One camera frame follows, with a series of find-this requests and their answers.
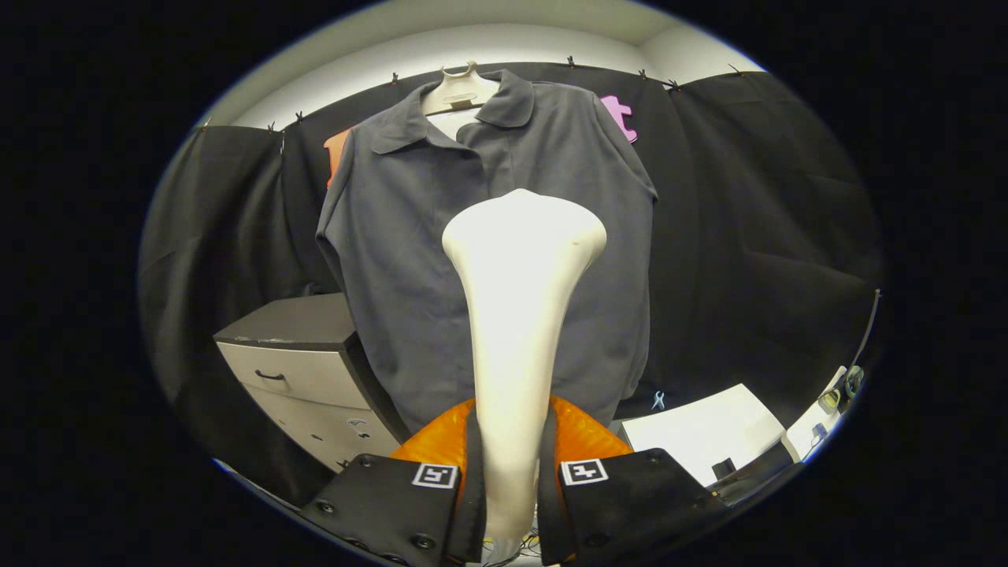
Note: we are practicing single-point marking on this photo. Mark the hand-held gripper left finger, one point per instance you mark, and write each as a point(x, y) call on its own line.
point(378, 504)

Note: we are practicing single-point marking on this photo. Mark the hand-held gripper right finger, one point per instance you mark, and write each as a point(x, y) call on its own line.
point(638, 504)

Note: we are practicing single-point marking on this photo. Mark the white garment steamer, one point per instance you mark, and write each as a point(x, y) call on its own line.
point(516, 315)

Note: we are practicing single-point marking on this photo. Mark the grey button shirt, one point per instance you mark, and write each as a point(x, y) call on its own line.
point(394, 260)

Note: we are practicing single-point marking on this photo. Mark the small black box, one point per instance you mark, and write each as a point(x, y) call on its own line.
point(723, 468)

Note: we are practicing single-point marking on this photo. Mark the white square table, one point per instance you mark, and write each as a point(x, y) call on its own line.
point(701, 425)

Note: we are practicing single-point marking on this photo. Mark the small blue clip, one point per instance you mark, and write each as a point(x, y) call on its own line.
point(657, 400)

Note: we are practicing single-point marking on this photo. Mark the grey drawer cabinet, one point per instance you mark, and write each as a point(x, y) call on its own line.
point(299, 370)

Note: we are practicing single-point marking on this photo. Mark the black desk stand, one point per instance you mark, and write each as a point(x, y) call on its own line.
point(868, 331)

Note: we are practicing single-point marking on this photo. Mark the white mannequin torso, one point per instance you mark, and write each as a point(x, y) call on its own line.
point(457, 90)

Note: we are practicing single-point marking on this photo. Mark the row of black cloth clips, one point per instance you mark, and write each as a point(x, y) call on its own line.
point(394, 78)

